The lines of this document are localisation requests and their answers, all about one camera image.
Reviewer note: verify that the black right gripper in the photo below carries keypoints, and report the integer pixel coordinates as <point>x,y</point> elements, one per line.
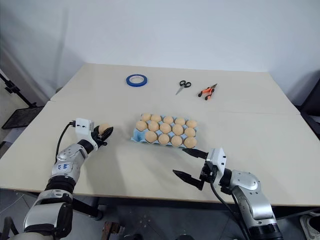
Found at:
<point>207,173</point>

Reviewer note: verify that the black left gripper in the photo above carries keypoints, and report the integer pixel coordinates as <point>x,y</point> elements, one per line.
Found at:
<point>98,141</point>

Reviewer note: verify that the brown egg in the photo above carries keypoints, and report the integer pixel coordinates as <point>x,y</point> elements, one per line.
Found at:
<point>156,118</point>
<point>168,119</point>
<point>151,137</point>
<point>189,131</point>
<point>163,139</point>
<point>104,128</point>
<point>153,126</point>
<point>192,123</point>
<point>146,116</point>
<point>176,140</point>
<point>179,121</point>
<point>177,129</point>
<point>190,142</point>
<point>141,125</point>
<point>165,128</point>

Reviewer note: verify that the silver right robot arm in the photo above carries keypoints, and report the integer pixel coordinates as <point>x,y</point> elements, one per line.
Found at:
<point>252,195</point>

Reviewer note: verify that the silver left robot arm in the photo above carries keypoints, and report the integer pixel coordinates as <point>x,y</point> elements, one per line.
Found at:
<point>63,162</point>

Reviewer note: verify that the blue egg carton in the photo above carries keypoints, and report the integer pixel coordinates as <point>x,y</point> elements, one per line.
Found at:
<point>138,135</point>

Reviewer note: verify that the blue tape roll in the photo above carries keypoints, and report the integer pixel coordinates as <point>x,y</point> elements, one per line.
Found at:
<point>128,81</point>

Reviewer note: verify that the black metal stand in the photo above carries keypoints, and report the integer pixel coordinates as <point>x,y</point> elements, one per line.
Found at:
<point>22,116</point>

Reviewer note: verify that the brown wooden object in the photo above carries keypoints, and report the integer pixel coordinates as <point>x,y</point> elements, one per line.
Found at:
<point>113,230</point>

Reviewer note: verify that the white shoe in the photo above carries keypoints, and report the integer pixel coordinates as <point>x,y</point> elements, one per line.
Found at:
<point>311,225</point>

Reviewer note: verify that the black curved object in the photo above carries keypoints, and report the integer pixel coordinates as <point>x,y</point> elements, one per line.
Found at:
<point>7,225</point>

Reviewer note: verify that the dark chair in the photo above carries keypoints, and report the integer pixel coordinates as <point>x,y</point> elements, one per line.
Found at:
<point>311,100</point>

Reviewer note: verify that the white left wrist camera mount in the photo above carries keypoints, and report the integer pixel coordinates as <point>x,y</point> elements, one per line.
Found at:
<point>83,126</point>

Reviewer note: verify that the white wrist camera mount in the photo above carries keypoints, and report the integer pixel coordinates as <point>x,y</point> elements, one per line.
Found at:
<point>83,126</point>
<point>218,160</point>

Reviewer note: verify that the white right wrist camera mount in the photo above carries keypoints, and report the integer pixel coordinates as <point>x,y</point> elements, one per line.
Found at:
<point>218,160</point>

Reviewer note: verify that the black table leg frame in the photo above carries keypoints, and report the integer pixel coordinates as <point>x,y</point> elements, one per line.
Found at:
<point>87,207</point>

